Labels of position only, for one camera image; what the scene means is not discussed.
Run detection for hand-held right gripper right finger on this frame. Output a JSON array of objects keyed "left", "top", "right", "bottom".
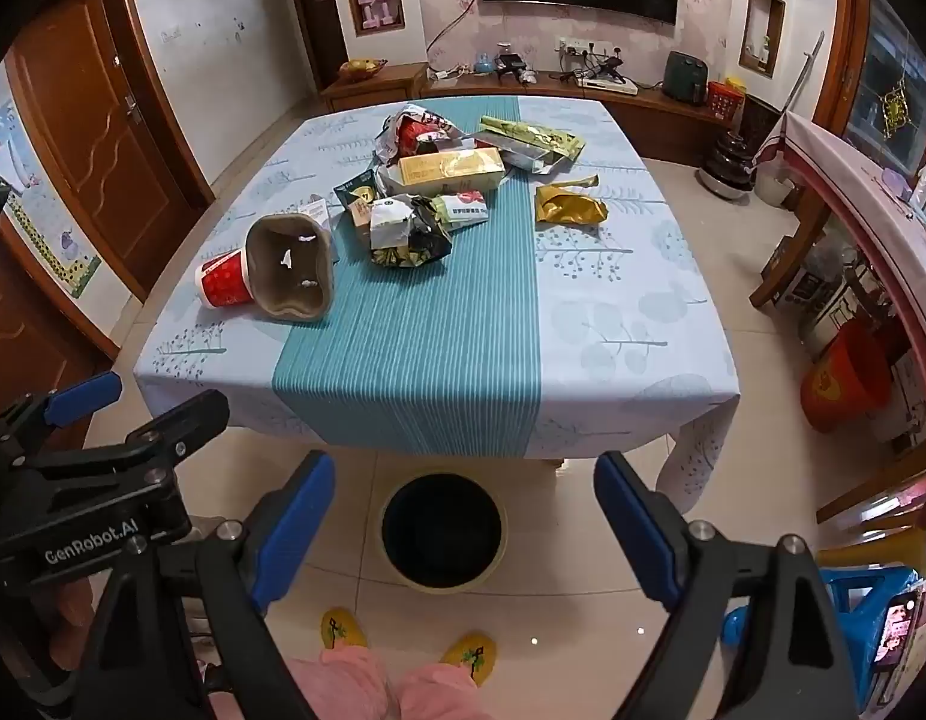
[{"left": 594, "top": 452, "right": 858, "bottom": 720}]

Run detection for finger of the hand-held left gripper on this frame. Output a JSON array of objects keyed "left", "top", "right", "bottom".
[
  {"left": 13, "top": 390, "right": 230, "bottom": 485},
  {"left": 0, "top": 371, "right": 124, "bottom": 458}
]

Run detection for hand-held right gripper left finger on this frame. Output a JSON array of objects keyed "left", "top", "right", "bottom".
[{"left": 69, "top": 450, "right": 336, "bottom": 720}]

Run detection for black bin with yellow rim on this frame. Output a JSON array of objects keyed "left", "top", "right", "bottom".
[{"left": 379, "top": 471, "right": 507, "bottom": 595}]

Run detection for red paper cup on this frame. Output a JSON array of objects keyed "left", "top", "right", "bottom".
[{"left": 199, "top": 247, "right": 254, "bottom": 310}]

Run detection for small dark green packet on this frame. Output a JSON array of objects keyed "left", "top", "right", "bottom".
[{"left": 334, "top": 169, "right": 381, "bottom": 230}]

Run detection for dark foil packet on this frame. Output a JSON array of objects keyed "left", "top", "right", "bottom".
[{"left": 369, "top": 195, "right": 453, "bottom": 269}]

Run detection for gold foil packet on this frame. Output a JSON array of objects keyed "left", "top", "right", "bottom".
[{"left": 534, "top": 174, "right": 609, "bottom": 230}]

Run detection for green white packet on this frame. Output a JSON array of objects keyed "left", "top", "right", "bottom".
[{"left": 431, "top": 191, "right": 490, "bottom": 233}]

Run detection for yellow cardboard box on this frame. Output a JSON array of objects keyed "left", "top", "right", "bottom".
[{"left": 388, "top": 150, "right": 507, "bottom": 192}]

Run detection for red white bag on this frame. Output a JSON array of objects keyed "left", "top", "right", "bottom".
[{"left": 373, "top": 103, "right": 475, "bottom": 166}]

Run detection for light green foil packet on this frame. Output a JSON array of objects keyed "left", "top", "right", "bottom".
[{"left": 500, "top": 126, "right": 588, "bottom": 175}]

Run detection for olive green snack packet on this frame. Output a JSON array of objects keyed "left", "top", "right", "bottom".
[{"left": 478, "top": 115, "right": 554, "bottom": 147}]

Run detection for person's left hand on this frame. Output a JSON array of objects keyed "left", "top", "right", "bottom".
[{"left": 35, "top": 577, "right": 97, "bottom": 653}]

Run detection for brown wooden door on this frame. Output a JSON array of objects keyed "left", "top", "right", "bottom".
[
  {"left": 0, "top": 225, "right": 134, "bottom": 451},
  {"left": 5, "top": 0, "right": 213, "bottom": 301}
]

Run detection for person's pink pants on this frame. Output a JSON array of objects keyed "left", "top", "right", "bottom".
[{"left": 283, "top": 645, "right": 501, "bottom": 720}]

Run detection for blue plastic stool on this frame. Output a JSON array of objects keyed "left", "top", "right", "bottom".
[{"left": 721, "top": 566, "right": 921, "bottom": 717}]

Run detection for blue printed tablecloth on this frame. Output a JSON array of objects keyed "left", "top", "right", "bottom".
[{"left": 133, "top": 95, "right": 740, "bottom": 518}]

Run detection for orange bucket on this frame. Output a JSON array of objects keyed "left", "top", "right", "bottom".
[{"left": 800, "top": 319, "right": 895, "bottom": 432}]

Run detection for smartphone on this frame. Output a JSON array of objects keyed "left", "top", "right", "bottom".
[{"left": 874, "top": 589, "right": 921, "bottom": 672}]

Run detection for white bucket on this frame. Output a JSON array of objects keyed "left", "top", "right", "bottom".
[{"left": 755, "top": 157, "right": 798, "bottom": 205}]

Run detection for black cooking pot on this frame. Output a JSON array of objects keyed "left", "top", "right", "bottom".
[{"left": 699, "top": 131, "right": 756, "bottom": 200}]

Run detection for wooden table with pink cloth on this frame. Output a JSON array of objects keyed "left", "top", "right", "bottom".
[{"left": 748, "top": 111, "right": 926, "bottom": 466}]

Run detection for dark wooden door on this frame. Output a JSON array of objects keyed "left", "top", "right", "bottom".
[{"left": 281, "top": 0, "right": 342, "bottom": 95}]

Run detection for red basket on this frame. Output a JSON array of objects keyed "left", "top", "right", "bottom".
[{"left": 706, "top": 81, "right": 745, "bottom": 121}]

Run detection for dark green appliance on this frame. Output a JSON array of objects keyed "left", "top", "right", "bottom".
[{"left": 664, "top": 51, "right": 708, "bottom": 102}]

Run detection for wooden glass door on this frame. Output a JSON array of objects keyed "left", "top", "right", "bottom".
[{"left": 811, "top": 0, "right": 926, "bottom": 188}]

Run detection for wall poster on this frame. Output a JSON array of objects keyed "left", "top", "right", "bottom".
[{"left": 0, "top": 101, "right": 103, "bottom": 299}]

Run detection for grey mop handle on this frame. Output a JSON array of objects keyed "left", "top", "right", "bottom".
[{"left": 778, "top": 30, "right": 824, "bottom": 136}]

